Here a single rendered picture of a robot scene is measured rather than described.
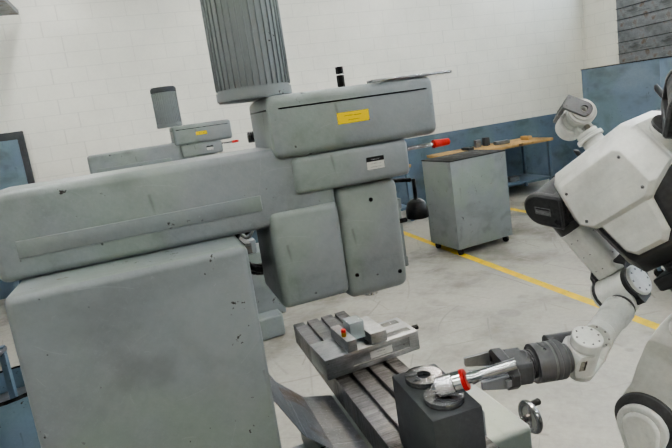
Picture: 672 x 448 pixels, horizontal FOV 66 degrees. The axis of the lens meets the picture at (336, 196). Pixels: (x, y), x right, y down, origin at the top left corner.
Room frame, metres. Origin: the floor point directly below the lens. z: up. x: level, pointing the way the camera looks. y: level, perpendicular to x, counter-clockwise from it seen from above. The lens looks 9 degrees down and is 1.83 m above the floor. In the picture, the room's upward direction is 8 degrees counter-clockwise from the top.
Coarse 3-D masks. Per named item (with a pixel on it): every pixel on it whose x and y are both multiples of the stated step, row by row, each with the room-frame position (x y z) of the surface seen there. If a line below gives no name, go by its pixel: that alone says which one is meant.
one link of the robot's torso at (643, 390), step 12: (660, 324) 1.08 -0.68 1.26; (660, 336) 1.08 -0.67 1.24; (648, 348) 1.11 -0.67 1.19; (660, 348) 1.09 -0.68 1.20; (648, 360) 1.13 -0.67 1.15; (660, 360) 1.11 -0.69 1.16; (636, 372) 1.15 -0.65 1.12; (648, 372) 1.13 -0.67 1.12; (660, 372) 1.11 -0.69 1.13; (636, 384) 1.15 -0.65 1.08; (648, 384) 1.13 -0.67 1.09; (660, 384) 1.11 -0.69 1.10; (624, 396) 1.16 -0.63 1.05; (636, 396) 1.14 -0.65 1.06; (648, 396) 1.12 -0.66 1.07; (660, 396) 1.11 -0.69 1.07; (660, 408) 1.10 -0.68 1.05
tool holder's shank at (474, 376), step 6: (510, 360) 1.03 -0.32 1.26; (486, 366) 1.05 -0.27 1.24; (492, 366) 1.04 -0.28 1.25; (498, 366) 1.03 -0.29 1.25; (504, 366) 1.02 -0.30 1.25; (510, 366) 1.02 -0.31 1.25; (516, 366) 1.01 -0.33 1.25; (468, 372) 1.05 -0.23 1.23; (474, 372) 1.04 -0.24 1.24; (480, 372) 1.04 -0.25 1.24; (486, 372) 1.03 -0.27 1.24; (492, 372) 1.03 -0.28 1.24; (498, 372) 1.02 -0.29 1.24; (504, 372) 1.02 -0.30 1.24; (468, 378) 1.04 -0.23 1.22; (474, 378) 1.04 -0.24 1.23; (480, 378) 1.03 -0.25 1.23; (486, 378) 1.03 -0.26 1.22; (474, 384) 1.04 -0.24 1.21
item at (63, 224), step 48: (0, 192) 1.14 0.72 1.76; (48, 192) 1.15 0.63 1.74; (96, 192) 1.18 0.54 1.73; (144, 192) 1.21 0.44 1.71; (192, 192) 1.25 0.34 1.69; (240, 192) 1.28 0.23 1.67; (288, 192) 1.32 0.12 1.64; (0, 240) 1.11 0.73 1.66; (48, 240) 1.14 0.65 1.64; (96, 240) 1.17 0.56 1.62; (144, 240) 1.21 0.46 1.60; (192, 240) 1.24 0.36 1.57
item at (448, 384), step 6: (450, 372) 1.07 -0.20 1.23; (456, 372) 1.06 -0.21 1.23; (438, 378) 1.07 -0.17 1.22; (444, 378) 1.06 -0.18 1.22; (450, 378) 1.05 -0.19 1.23; (456, 378) 1.04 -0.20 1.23; (438, 384) 1.05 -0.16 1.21; (444, 384) 1.05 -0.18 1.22; (450, 384) 1.04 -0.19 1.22; (456, 384) 1.04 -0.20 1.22; (438, 390) 1.05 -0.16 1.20; (444, 390) 1.04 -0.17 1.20; (450, 390) 1.04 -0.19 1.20; (456, 390) 1.04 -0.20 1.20; (462, 390) 1.04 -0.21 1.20; (444, 396) 1.05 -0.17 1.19
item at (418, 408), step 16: (416, 368) 1.20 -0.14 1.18; (432, 368) 1.19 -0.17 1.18; (400, 384) 1.16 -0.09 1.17; (416, 384) 1.13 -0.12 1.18; (400, 400) 1.16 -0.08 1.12; (416, 400) 1.08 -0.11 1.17; (432, 400) 1.05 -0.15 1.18; (448, 400) 1.04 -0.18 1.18; (464, 400) 1.05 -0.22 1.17; (400, 416) 1.18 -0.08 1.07; (416, 416) 1.08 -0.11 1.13; (432, 416) 1.01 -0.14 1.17; (448, 416) 1.01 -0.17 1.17; (464, 416) 1.01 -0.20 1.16; (480, 416) 1.02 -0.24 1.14; (400, 432) 1.19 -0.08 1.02; (416, 432) 1.09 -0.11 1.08; (432, 432) 1.00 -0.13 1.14; (448, 432) 1.00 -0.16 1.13; (464, 432) 1.01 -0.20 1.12; (480, 432) 1.02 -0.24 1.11
